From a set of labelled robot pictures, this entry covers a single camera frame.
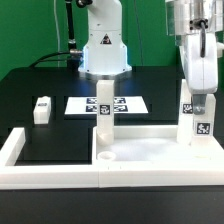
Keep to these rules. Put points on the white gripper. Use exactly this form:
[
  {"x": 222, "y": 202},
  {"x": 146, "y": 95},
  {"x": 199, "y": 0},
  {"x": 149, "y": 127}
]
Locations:
[{"x": 201, "y": 73}]

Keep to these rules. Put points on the white desk tabletop tray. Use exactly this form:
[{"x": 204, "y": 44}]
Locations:
[{"x": 154, "y": 148}]

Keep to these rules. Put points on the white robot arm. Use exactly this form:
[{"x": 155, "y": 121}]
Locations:
[{"x": 106, "y": 54}]

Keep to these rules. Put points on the fiducial marker base plate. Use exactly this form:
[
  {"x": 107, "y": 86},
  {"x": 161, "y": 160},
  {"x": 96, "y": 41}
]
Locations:
[{"x": 122, "y": 105}]

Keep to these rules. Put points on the black camera stand pole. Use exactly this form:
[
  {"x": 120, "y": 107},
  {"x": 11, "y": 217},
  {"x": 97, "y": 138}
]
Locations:
[{"x": 71, "y": 63}]

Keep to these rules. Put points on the white U-shaped boundary frame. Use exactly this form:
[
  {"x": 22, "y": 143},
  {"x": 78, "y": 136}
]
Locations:
[{"x": 88, "y": 176}]

